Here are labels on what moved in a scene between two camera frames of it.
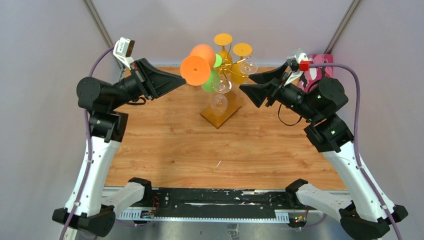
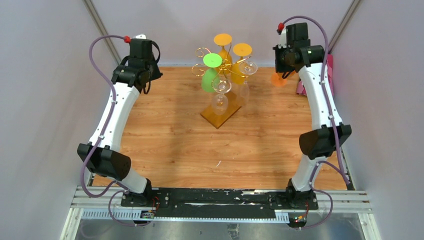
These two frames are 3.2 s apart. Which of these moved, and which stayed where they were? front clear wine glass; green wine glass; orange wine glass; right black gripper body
Moved: right black gripper body; orange wine glass
Stayed: green wine glass; front clear wine glass
